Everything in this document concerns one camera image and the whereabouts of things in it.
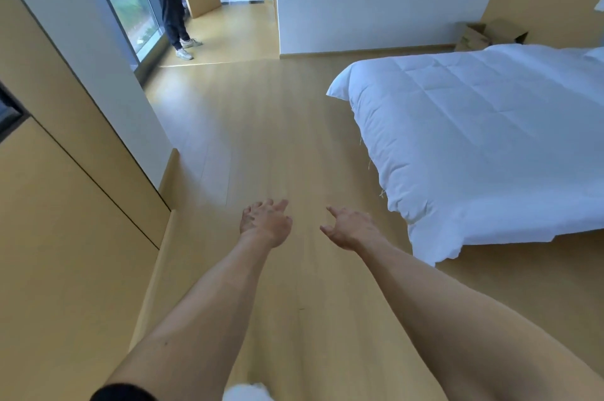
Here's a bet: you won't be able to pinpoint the person's left forearm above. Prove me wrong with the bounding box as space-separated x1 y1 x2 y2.
106 235 272 401

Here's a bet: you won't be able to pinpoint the person's right hand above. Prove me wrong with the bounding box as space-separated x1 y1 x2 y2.
320 206 386 253

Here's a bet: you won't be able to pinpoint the brown cardboard box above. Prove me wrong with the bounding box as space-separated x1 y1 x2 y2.
454 20 529 53

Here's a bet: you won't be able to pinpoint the black t-shirt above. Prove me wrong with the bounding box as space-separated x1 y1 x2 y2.
89 383 157 401

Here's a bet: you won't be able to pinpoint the light denim shorts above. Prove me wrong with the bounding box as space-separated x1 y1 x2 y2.
224 383 274 401

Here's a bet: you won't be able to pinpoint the person's left hand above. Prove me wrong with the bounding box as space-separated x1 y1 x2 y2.
239 199 293 249

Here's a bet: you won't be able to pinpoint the person's right forearm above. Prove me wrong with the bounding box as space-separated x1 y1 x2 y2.
358 240 604 401

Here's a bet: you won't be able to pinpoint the black television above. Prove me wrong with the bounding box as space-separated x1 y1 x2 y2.
0 82 31 142

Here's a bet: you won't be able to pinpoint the white bed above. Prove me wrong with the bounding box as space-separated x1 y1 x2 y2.
326 43 604 267

